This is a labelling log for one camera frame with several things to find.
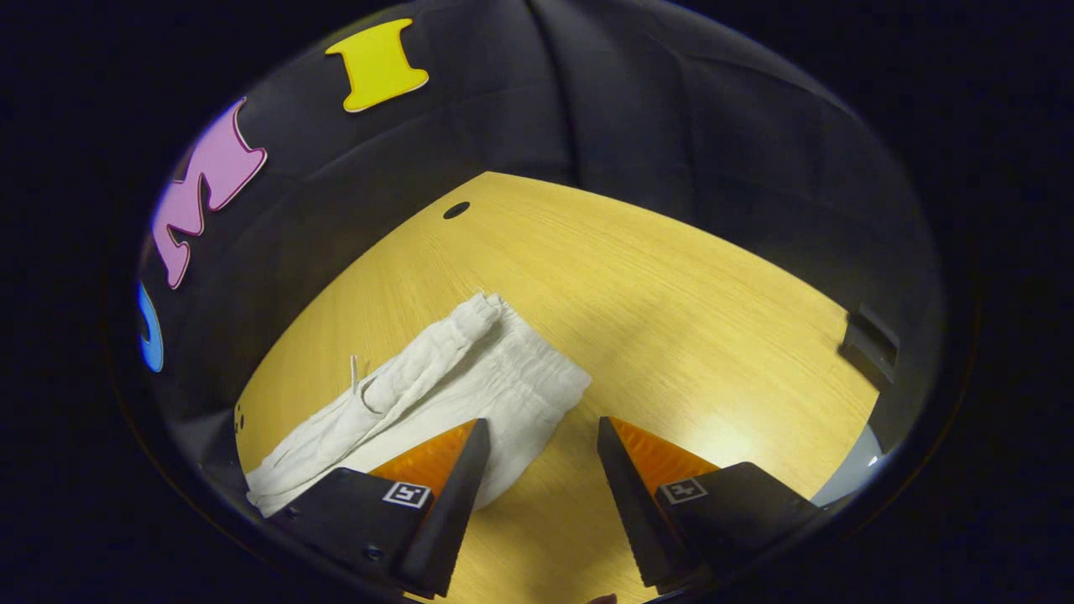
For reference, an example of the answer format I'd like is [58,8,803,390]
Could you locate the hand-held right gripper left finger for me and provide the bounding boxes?
[267,416,493,599]

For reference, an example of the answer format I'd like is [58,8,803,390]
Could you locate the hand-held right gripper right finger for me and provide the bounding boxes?
[596,414,821,591]

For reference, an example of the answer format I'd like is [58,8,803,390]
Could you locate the white jeans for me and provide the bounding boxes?
[245,291,593,518]

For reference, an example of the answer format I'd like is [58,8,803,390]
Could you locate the black backdrop cloth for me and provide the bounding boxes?
[134,0,945,471]

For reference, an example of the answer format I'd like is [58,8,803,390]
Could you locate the black table edge bracket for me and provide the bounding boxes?
[839,304,903,383]

